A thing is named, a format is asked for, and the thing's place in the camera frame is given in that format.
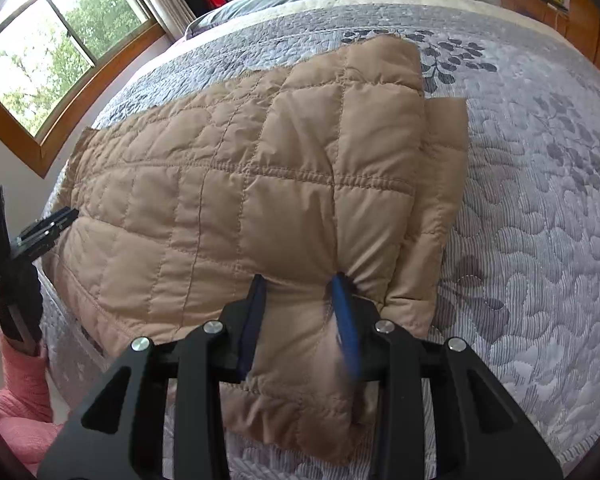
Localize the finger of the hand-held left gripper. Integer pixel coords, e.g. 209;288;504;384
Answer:
11;207;79;262

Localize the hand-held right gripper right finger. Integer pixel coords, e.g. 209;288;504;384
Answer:
329;271;565;480

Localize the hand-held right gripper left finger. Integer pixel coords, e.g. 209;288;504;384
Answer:
37;274;270;480

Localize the tan quilted coat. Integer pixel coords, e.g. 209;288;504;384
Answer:
50;35;470;467

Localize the person's left forearm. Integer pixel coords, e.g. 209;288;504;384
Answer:
0;330;67;477

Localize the bed with grey quilted cover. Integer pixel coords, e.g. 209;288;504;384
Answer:
37;2;600;480

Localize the large wooden framed window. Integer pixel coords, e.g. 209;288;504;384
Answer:
0;0;166;178

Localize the grey pillow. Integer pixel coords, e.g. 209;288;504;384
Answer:
185;0;342;38

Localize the cluttered wooden desk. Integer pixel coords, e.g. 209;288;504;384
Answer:
497;0;572;31

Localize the wooden wardrobe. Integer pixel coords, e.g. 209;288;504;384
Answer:
565;0;600;96

